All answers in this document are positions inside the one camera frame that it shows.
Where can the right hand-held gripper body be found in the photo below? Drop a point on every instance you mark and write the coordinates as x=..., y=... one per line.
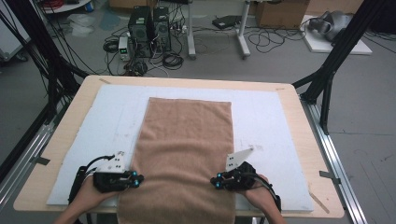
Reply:
x=243, y=180

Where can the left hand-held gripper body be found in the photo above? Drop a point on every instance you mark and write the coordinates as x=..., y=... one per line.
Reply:
x=110, y=182

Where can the tan towel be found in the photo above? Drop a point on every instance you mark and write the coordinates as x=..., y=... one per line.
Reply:
x=186, y=149

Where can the person's left hand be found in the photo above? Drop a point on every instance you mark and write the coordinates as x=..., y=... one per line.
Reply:
x=87, y=196

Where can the person's right hand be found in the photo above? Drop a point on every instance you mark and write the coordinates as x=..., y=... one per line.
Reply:
x=264, y=197

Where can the wooden stick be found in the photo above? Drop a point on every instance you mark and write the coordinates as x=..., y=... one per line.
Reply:
x=319, y=202

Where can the white foam mat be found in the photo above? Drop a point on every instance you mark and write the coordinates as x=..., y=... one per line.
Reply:
x=274, y=102

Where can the wooden table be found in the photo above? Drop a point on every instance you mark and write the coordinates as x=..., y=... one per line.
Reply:
x=186, y=81

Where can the white power supply unit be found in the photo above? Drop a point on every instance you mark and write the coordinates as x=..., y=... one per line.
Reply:
x=124, y=48

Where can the large black computer tower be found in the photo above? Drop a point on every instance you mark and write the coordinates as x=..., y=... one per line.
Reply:
x=140, y=28

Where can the slim black computer tower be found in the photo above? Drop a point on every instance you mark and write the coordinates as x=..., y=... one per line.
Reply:
x=162, y=28

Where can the flat black device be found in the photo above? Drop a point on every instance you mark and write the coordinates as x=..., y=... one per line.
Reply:
x=225, y=21

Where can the white floor board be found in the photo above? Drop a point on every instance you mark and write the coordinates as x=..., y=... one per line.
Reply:
x=320, y=45

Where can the clear plastic sheet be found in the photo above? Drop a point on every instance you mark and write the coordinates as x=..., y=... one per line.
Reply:
x=81, y=25

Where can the large cardboard box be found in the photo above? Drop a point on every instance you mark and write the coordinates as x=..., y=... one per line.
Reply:
x=280, y=14

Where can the flat cardboard box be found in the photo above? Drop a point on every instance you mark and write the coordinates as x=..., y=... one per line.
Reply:
x=130, y=3

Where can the white cabinet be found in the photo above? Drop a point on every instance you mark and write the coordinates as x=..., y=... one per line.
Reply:
x=12, y=37

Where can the round white table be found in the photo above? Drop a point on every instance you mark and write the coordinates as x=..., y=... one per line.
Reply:
x=71, y=6

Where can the grey robot shell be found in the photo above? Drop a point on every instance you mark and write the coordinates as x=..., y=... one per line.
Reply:
x=333, y=23

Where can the grey metal bracket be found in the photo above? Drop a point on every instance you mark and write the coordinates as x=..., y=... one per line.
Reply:
x=40, y=160
x=330, y=176

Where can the aluminium rail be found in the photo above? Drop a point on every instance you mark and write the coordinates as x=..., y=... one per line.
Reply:
x=336, y=161
x=25, y=161

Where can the white desk frame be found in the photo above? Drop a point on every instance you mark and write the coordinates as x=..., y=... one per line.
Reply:
x=191, y=31

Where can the black frame strut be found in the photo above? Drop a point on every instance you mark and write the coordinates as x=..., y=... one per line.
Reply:
x=339, y=46

